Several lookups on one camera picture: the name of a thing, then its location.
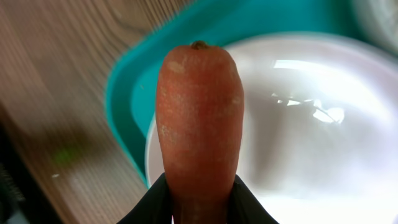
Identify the teal serving tray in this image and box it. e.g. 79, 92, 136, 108
104, 0, 398, 187

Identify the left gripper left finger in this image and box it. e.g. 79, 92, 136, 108
117, 173, 172, 224

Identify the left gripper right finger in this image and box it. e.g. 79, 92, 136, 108
228, 175, 279, 224

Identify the orange carrot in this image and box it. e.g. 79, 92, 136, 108
155, 40, 244, 223

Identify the white round plate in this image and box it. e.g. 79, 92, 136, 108
147, 34, 397, 223

